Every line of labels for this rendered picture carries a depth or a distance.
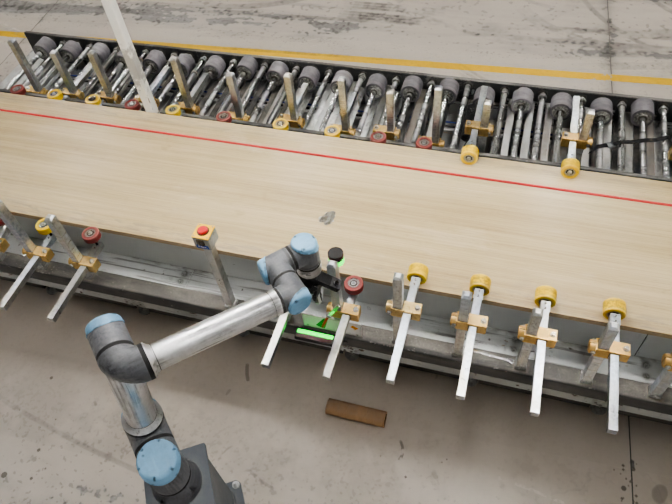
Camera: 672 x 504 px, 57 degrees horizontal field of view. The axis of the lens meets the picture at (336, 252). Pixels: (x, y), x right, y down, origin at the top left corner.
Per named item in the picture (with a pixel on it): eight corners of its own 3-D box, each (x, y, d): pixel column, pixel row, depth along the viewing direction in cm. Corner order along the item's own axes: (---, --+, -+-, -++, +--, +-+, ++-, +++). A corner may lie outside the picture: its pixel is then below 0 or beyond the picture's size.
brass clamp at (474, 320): (485, 335, 233) (486, 329, 229) (449, 328, 236) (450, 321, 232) (487, 322, 236) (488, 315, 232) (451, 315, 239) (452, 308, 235)
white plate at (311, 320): (362, 337, 261) (360, 325, 254) (303, 325, 267) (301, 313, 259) (362, 336, 262) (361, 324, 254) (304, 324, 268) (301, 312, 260)
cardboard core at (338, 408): (383, 424, 302) (324, 409, 309) (383, 430, 308) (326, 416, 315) (387, 409, 307) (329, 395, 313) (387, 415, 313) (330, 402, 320)
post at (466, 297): (460, 362, 256) (471, 298, 219) (452, 360, 257) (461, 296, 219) (461, 355, 258) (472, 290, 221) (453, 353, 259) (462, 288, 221)
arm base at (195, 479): (205, 499, 235) (198, 491, 228) (156, 515, 233) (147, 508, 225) (197, 452, 247) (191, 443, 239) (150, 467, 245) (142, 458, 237)
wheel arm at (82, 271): (56, 323, 268) (52, 318, 265) (49, 322, 269) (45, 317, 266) (105, 246, 293) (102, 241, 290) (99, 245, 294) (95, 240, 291)
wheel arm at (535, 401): (538, 417, 211) (540, 413, 208) (527, 415, 212) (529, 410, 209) (550, 298, 239) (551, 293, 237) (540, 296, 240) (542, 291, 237)
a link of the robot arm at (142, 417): (138, 464, 234) (86, 357, 178) (123, 427, 244) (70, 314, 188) (177, 445, 240) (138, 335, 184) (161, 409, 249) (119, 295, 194)
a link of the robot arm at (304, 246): (283, 238, 210) (308, 225, 212) (288, 260, 219) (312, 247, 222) (296, 256, 204) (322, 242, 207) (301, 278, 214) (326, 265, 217)
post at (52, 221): (94, 285, 297) (50, 219, 259) (88, 283, 297) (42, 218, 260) (98, 279, 299) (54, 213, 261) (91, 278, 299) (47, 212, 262)
